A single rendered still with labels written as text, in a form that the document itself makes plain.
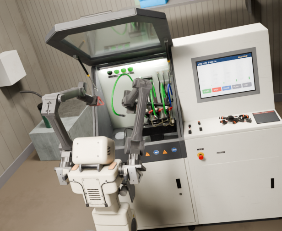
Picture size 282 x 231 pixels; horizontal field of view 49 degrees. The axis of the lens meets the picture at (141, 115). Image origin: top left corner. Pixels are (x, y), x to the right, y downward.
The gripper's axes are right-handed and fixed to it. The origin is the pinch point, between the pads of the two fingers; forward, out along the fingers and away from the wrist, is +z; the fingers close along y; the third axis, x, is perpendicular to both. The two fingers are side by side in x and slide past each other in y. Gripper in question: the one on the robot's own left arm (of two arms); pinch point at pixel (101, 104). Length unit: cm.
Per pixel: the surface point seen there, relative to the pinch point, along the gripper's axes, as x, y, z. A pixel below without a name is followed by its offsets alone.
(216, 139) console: 10, -57, 66
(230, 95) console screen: -27, -61, 72
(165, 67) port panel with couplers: -47, -12, 47
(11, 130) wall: 7, 243, 35
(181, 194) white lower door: 52, -20, 82
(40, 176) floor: 59, 196, 68
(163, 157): 28, -21, 52
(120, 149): 27.7, 0.7, 26.5
